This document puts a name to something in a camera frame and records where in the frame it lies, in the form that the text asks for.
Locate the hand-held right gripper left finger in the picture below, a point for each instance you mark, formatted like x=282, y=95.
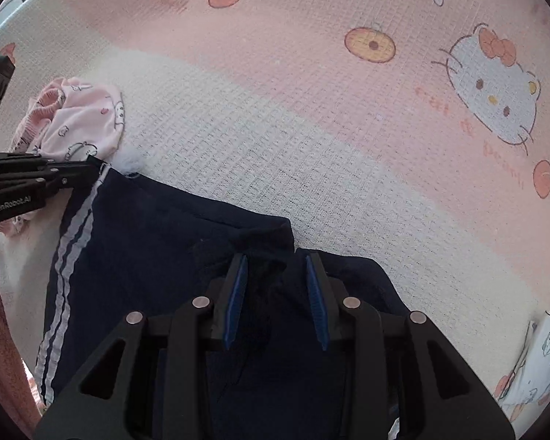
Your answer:
x=236, y=302

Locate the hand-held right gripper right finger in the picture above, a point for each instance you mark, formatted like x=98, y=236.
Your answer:
x=316, y=302

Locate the pink printed pajama garment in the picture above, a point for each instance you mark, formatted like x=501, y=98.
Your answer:
x=80, y=123

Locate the white printed garment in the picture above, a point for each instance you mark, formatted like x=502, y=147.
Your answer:
x=538, y=366

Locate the navy pants with white stripes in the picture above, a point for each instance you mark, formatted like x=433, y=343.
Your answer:
x=165, y=256

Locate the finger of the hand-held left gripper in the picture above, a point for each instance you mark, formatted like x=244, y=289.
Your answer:
x=23, y=161
x=73, y=175

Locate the pink cartoon cat printed blanket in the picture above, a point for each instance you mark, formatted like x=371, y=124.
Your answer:
x=302, y=101

